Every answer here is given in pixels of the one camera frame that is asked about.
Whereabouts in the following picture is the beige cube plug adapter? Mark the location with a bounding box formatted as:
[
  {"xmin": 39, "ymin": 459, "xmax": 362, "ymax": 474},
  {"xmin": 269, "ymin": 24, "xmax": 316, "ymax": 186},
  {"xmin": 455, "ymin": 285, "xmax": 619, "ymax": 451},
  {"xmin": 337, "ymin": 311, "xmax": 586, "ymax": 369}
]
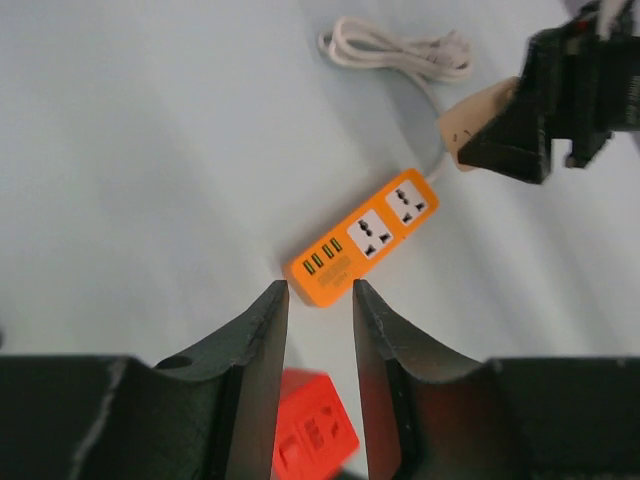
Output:
[{"xmin": 437, "ymin": 76, "xmax": 520, "ymax": 172}]

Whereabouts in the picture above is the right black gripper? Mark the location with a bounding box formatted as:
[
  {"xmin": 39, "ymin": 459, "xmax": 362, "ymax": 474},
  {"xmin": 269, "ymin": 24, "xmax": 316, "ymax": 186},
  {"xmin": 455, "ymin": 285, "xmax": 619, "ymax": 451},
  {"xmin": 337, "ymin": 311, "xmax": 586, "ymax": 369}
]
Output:
[{"xmin": 458, "ymin": 1, "xmax": 639, "ymax": 184}]

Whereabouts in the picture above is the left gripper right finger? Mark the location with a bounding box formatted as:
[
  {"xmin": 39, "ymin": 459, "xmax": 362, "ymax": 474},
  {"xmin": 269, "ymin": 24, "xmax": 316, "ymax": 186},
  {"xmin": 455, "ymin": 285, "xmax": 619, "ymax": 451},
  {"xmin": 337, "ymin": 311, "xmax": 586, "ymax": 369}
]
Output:
[{"xmin": 352, "ymin": 280, "xmax": 639, "ymax": 479}]

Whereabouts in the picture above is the red cube plug adapter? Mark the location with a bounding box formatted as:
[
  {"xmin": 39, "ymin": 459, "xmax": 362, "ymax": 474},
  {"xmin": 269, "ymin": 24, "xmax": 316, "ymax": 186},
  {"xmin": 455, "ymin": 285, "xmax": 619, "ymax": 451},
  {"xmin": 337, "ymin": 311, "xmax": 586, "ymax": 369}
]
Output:
[{"xmin": 272, "ymin": 368, "xmax": 359, "ymax": 480}]

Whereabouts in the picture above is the white power cable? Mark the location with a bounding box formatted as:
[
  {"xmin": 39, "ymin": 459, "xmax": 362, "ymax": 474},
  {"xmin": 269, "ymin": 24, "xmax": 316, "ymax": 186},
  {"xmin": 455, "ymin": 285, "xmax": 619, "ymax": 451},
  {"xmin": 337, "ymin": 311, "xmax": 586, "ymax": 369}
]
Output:
[{"xmin": 317, "ymin": 15, "xmax": 474, "ymax": 184}]

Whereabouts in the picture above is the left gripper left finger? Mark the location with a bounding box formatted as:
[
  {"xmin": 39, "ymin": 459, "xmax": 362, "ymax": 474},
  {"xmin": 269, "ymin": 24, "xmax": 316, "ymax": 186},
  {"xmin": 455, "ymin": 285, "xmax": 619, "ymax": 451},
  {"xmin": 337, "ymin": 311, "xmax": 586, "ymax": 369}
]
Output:
[{"xmin": 1, "ymin": 280, "xmax": 289, "ymax": 479}]

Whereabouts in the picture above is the orange power strip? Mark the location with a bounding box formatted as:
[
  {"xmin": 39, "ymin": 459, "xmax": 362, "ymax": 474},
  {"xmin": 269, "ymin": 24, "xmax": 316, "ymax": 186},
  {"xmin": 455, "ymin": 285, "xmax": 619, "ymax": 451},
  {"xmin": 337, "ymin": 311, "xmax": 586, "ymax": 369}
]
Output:
[{"xmin": 283, "ymin": 168, "xmax": 439, "ymax": 308}]

